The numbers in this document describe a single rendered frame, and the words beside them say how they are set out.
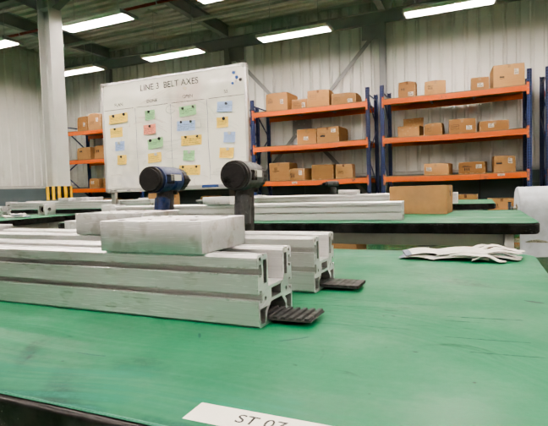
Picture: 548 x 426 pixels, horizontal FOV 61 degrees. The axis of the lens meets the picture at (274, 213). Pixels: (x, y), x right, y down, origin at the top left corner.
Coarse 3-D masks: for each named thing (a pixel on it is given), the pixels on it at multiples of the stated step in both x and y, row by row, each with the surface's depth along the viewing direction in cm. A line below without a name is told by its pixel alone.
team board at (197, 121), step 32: (128, 96) 421; (160, 96) 407; (192, 96) 394; (224, 96) 382; (128, 128) 423; (160, 128) 409; (192, 128) 396; (224, 128) 384; (128, 160) 425; (160, 160) 410; (192, 160) 397; (224, 160) 385
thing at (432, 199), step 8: (392, 192) 257; (400, 192) 255; (408, 192) 252; (416, 192) 250; (424, 192) 249; (432, 192) 247; (440, 192) 245; (448, 192) 247; (176, 200) 548; (392, 200) 257; (408, 200) 253; (416, 200) 251; (424, 200) 249; (432, 200) 247; (440, 200) 245; (448, 200) 247; (408, 208) 253; (416, 208) 251; (424, 208) 249; (432, 208) 247; (440, 208) 245; (448, 208) 248; (344, 248) 425; (352, 248) 422; (360, 248) 431
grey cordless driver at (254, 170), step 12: (228, 168) 91; (240, 168) 90; (252, 168) 93; (264, 168) 103; (228, 180) 91; (240, 180) 90; (252, 180) 93; (264, 180) 101; (240, 192) 95; (252, 192) 96; (240, 204) 94; (252, 204) 96; (252, 216) 96; (252, 228) 96
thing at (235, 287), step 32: (0, 256) 72; (32, 256) 69; (64, 256) 66; (96, 256) 63; (128, 256) 61; (160, 256) 59; (192, 256) 57; (224, 256) 55; (256, 256) 54; (288, 256) 62; (0, 288) 72; (32, 288) 69; (64, 288) 66; (96, 288) 64; (128, 288) 63; (160, 288) 61; (192, 288) 57; (224, 288) 55; (256, 288) 54; (288, 288) 62; (192, 320) 58; (224, 320) 56; (256, 320) 54
